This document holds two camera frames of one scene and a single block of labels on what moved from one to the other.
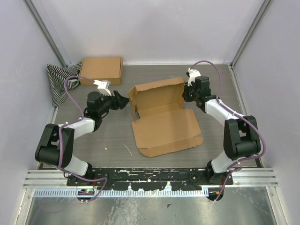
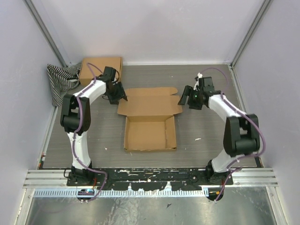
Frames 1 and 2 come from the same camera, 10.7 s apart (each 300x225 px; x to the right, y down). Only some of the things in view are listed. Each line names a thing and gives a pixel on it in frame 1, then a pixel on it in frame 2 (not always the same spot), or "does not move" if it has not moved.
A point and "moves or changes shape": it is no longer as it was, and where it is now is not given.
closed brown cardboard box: x=108 y=69 does not move
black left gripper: x=123 y=101 to x=121 y=94
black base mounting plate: x=158 y=178 does not move
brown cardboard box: x=162 y=125 moves or changes shape
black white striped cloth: x=56 y=78 does not move
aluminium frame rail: x=244 y=178 does not move
